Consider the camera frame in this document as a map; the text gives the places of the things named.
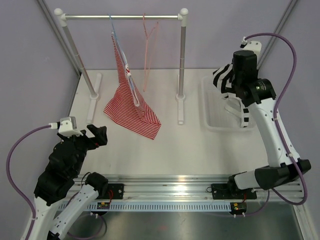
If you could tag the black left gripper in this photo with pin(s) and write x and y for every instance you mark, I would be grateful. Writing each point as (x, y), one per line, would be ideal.
(100, 132)

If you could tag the pink wire hanger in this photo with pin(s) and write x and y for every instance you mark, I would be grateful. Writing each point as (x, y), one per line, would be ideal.
(151, 36)

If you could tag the black white striped tank top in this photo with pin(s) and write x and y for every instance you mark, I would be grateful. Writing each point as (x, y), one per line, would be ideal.
(222, 80)

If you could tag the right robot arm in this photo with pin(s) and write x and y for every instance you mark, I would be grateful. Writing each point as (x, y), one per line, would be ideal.
(258, 96)

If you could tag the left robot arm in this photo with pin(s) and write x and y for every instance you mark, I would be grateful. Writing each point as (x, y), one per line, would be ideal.
(65, 163)

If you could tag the red white striped tank top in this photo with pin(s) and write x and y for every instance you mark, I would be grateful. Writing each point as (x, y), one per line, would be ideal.
(127, 107)

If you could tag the white perforated plastic basket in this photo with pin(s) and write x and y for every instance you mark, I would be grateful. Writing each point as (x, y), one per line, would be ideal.
(218, 113)

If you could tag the white and silver clothes rack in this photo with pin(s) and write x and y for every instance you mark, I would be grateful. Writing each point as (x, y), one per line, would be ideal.
(182, 17)

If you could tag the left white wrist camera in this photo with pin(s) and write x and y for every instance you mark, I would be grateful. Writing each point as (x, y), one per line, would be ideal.
(66, 127)

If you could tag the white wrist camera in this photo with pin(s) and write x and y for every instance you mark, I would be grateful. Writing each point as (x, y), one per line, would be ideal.
(66, 127)
(251, 45)

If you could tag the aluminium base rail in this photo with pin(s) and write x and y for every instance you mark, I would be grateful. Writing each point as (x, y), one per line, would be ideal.
(177, 188)

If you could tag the blue wire hanger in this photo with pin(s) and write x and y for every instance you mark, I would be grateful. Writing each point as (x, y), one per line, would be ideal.
(113, 25)

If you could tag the white slotted cable duct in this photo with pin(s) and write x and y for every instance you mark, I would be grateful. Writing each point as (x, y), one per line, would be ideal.
(136, 206)

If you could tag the left aluminium frame post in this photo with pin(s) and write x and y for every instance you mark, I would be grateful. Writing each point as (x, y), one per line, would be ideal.
(54, 27)

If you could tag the aluminium frame post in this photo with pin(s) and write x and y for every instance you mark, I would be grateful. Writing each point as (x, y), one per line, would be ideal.
(267, 48)
(54, 27)

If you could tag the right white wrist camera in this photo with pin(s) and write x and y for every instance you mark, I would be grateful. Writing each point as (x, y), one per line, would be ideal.
(251, 45)

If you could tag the right aluminium frame post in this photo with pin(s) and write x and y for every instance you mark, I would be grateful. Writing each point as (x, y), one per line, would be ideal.
(267, 48)

